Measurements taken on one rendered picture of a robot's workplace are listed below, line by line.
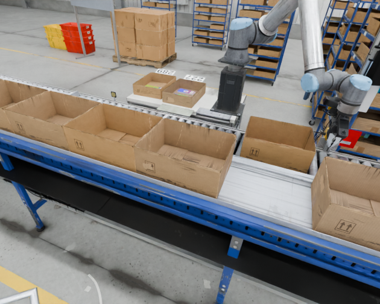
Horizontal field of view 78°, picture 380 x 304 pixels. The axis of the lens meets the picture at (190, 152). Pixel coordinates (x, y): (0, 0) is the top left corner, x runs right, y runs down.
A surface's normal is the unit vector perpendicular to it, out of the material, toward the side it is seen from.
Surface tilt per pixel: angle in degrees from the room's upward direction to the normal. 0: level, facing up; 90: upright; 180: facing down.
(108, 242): 0
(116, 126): 89
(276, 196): 0
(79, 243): 0
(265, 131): 89
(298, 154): 90
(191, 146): 89
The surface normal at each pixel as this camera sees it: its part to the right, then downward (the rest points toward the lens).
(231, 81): -0.34, 0.55
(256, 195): 0.04, -0.80
